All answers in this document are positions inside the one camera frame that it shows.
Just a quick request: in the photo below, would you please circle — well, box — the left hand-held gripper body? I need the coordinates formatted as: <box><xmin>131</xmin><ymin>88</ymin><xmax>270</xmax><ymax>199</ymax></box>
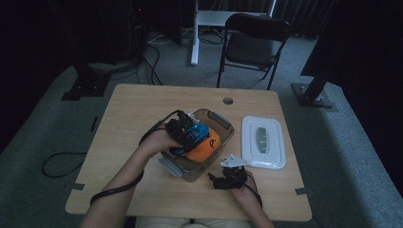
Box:
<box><xmin>164</xmin><ymin>109</ymin><xmax>200</xmax><ymax>150</ymax></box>

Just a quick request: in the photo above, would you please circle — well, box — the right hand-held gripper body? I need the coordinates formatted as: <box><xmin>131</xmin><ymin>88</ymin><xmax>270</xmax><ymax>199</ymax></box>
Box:
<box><xmin>220</xmin><ymin>153</ymin><xmax>248</xmax><ymax>191</ymax></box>

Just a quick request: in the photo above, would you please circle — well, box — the orange plush toy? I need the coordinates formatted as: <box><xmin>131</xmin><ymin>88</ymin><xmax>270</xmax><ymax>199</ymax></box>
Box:
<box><xmin>184</xmin><ymin>127</ymin><xmax>222</xmax><ymax>164</ymax></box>

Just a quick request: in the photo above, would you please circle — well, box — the blue toy car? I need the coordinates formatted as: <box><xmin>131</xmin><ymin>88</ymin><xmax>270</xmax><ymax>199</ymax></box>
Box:
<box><xmin>172</xmin><ymin>123</ymin><xmax>211</xmax><ymax>157</ymax></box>

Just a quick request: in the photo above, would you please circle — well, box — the clear grey storage box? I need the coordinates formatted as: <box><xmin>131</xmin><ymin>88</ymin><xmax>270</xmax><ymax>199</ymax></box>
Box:
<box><xmin>158</xmin><ymin>107</ymin><xmax>236</xmax><ymax>183</ymax></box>

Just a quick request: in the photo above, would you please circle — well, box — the white storage box lid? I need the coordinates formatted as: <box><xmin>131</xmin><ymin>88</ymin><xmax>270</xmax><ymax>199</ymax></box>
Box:
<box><xmin>240</xmin><ymin>115</ymin><xmax>287</xmax><ymax>171</ymax></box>

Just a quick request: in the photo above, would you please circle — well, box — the person's right hand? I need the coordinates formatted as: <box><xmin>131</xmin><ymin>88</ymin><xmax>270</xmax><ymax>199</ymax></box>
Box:
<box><xmin>232</xmin><ymin>171</ymin><xmax>260</xmax><ymax>205</ymax></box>

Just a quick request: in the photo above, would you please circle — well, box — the person's left hand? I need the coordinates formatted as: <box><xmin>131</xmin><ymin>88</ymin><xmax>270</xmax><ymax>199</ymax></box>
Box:
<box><xmin>138</xmin><ymin>123</ymin><xmax>182</xmax><ymax>159</ymax></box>

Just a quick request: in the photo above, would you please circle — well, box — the black metal stand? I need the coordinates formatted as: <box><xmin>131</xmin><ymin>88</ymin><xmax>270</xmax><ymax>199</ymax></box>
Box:
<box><xmin>291</xmin><ymin>63</ymin><xmax>335</xmax><ymax>109</ymax></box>
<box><xmin>61</xmin><ymin>61</ymin><xmax>112</xmax><ymax>102</ymax></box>

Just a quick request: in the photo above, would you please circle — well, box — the black folding chair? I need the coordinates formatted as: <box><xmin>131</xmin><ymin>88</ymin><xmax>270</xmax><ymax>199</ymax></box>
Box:
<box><xmin>216</xmin><ymin>12</ymin><xmax>292</xmax><ymax>91</ymax></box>

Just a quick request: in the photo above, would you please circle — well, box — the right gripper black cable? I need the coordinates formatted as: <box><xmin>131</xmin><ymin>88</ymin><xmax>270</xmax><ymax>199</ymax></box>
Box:
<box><xmin>244</xmin><ymin>172</ymin><xmax>264</xmax><ymax>209</ymax></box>

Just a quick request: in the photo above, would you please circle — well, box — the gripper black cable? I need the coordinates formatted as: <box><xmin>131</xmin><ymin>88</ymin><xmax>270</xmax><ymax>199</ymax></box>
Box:
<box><xmin>244</xmin><ymin>172</ymin><xmax>264</xmax><ymax>209</ymax></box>
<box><xmin>89</xmin><ymin>109</ymin><xmax>182</xmax><ymax>207</ymax></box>

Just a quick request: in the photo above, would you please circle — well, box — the bundle of floor cables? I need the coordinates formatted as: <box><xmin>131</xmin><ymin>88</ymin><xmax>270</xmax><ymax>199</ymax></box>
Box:
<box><xmin>108</xmin><ymin>42</ymin><xmax>164</xmax><ymax>86</ymax></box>

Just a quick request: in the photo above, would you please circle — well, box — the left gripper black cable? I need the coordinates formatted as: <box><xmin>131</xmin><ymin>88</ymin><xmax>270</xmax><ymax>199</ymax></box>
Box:
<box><xmin>89</xmin><ymin>109</ymin><xmax>182</xmax><ymax>207</ymax></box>

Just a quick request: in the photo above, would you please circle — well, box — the white desk frame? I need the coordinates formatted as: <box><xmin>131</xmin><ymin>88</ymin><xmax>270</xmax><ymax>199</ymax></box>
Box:
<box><xmin>190</xmin><ymin>0</ymin><xmax>278</xmax><ymax>67</ymax></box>

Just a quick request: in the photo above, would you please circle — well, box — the black floor cable loop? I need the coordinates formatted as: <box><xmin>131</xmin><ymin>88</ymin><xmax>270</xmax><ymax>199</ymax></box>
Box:
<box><xmin>41</xmin><ymin>152</ymin><xmax>88</xmax><ymax>179</ymax></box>

